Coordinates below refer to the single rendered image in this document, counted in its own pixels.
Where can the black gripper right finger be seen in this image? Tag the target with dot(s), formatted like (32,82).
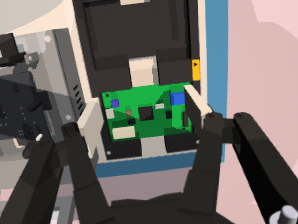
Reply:
(273,183)

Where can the green circuit board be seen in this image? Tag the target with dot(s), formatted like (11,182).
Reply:
(147,111)

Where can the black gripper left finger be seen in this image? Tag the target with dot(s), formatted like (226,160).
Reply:
(33,198)

